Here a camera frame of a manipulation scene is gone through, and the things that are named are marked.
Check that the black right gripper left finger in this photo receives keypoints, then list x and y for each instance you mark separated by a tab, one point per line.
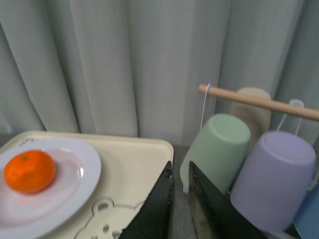
153	219

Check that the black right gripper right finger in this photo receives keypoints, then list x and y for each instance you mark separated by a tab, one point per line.
213	215

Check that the white ribbed plate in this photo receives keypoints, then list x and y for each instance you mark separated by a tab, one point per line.
24	216

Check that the orange mandarin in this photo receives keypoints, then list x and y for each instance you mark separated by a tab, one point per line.
30	172

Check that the cream bear tray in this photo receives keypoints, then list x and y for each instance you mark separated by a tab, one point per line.
129	169

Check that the lilac cup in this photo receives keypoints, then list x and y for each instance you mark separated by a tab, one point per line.
274	180

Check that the light green cup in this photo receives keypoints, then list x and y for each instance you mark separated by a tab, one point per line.
218	151

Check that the blue cup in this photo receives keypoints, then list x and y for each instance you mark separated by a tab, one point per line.
307	219

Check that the beige cup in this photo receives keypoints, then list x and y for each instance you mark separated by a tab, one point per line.
257	120

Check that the wooden rack rod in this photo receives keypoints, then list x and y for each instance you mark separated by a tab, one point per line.
260	102

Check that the grey curtain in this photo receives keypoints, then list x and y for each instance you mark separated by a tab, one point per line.
133	67

